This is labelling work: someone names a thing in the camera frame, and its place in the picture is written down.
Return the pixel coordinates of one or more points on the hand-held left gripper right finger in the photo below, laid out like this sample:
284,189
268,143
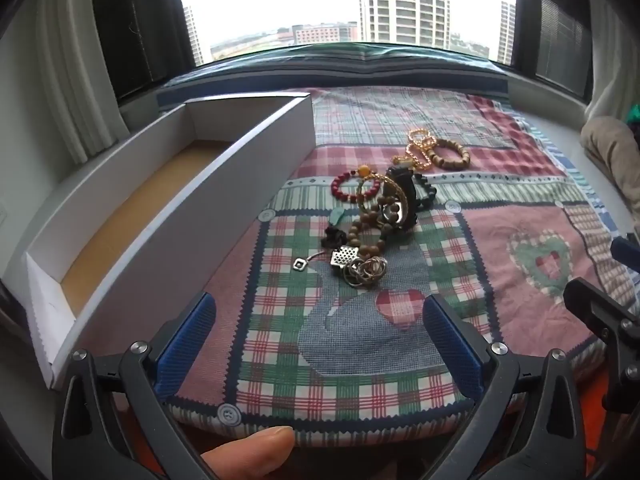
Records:
452,352

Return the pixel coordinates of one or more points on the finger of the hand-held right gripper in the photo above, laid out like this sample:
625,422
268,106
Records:
597,307
626,251

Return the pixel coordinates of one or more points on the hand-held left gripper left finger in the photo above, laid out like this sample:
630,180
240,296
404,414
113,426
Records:
184,342

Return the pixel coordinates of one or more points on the white cardboard box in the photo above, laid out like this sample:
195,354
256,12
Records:
175,240

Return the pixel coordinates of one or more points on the bunch of silver rings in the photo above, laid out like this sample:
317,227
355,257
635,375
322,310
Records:
367,270

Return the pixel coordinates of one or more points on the small silver square charm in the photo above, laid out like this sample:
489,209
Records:
299,264

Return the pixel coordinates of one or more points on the silver square mesh pendant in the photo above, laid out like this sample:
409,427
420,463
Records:
345,257

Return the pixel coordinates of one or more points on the black flower charm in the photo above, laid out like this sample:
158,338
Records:
334,237

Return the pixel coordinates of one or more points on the thin gold bangle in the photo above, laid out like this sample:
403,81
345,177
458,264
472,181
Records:
400,187

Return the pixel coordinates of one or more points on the turquoise pendant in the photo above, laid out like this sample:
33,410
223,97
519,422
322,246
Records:
336,216

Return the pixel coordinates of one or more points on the black watch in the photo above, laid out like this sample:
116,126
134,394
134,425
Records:
404,180

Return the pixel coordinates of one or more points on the person's left hand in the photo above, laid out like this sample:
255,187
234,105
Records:
252,452

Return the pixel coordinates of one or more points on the orange cloth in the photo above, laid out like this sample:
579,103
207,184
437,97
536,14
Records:
590,410

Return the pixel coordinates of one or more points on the beige cushion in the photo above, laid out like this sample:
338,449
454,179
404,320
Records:
612,147

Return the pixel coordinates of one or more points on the patchwork plaid blanket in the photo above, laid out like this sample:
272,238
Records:
500,240

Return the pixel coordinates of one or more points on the grey window blind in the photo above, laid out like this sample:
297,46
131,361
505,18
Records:
565,45

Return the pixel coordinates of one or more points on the striped dark green pillow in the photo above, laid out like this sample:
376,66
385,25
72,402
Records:
350,62

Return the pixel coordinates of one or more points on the high-rise building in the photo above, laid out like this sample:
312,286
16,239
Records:
402,0

